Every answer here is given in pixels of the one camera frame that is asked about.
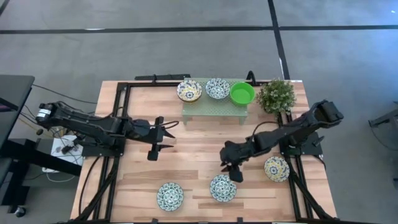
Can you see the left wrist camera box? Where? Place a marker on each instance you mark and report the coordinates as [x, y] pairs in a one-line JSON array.
[[141, 126]]

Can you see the black loop hook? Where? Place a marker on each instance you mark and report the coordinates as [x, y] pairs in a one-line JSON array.
[[251, 72]]

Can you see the white power strip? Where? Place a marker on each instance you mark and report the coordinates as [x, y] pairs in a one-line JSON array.
[[77, 158]]

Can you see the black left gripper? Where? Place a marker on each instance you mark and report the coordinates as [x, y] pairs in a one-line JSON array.
[[158, 137]]

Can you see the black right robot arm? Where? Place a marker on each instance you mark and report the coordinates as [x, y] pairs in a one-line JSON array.
[[298, 130]]

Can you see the green perforated metal shelf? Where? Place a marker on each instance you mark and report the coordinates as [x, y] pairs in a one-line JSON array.
[[214, 109]]

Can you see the green plastic bowl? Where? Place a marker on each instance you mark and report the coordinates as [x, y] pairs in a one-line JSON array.
[[242, 93]]

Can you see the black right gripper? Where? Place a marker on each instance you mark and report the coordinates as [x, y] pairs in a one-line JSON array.
[[236, 154]]

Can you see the black stand leg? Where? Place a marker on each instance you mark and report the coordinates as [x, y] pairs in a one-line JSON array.
[[385, 119]]

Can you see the black bracket bar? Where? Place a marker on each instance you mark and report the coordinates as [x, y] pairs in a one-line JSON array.
[[161, 77]]

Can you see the yellow patterned ceramic bowl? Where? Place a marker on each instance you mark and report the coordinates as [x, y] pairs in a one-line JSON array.
[[276, 169], [189, 91]]

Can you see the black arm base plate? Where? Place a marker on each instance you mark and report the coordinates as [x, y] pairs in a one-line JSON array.
[[102, 152], [311, 149]]

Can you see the black aluminium frame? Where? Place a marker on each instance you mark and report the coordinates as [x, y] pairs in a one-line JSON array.
[[127, 96]]

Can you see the black desk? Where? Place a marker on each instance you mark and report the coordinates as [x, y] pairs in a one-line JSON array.
[[15, 90]]

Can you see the small green potted plant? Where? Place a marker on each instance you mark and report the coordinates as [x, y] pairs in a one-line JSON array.
[[276, 96]]

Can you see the blue patterned ceramic bowl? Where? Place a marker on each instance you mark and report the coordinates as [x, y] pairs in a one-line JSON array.
[[217, 88], [170, 196], [220, 189]]

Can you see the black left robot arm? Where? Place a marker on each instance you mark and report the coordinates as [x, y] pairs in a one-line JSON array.
[[84, 123]]

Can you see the black caster wheel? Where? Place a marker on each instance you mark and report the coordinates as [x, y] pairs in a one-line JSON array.
[[20, 211]]

